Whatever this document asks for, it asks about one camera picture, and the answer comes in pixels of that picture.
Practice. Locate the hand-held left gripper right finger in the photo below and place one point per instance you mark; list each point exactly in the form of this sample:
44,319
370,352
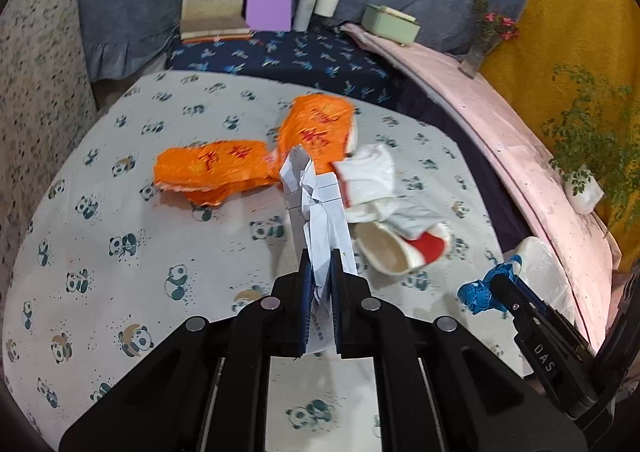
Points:
336,312

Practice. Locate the short white jar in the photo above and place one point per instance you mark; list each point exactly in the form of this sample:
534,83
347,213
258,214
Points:
327,1

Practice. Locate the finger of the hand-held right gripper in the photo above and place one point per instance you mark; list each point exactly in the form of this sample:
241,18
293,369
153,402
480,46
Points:
542,357
555,322

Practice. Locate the pale green box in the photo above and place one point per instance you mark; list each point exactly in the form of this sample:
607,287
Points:
390,26

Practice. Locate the dark purple cloth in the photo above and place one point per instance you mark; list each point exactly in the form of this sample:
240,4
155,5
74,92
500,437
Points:
470,166

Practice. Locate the red flower bunch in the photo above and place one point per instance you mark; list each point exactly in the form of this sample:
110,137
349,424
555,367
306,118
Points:
492,21

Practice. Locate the glass vase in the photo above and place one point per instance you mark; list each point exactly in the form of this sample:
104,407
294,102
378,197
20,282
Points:
475,59

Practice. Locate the panda printed tablecloth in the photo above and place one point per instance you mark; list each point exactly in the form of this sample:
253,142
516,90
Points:
150,252

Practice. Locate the white plastic bag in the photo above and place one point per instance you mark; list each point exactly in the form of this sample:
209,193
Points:
542,262

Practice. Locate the red and white paper cup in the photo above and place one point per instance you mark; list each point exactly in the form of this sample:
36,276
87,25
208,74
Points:
385,247
367,176

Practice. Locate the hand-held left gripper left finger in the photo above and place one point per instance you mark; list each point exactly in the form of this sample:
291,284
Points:
305,312

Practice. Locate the pink cloth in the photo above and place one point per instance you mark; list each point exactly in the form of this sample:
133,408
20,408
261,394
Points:
500,121

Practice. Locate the green plant in white pot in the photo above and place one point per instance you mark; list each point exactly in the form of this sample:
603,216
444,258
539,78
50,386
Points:
585,187

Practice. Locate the yellow cloth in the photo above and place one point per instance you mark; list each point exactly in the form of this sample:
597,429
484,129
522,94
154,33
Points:
580,6

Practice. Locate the orange crinkled wrapper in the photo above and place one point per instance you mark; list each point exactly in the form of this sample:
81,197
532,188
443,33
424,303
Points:
215,166
315,126

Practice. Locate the blue wrapper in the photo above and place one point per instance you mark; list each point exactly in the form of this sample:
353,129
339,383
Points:
477,292

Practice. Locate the tall white bottle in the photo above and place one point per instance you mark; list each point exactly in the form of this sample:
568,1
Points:
304,9

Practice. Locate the white paper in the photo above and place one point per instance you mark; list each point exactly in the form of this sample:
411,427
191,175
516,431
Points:
320,212

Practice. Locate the navy printed cloth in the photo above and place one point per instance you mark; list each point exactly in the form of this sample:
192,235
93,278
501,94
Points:
280,61

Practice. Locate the beige cardboard box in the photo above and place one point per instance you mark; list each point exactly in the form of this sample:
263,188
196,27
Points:
215,1

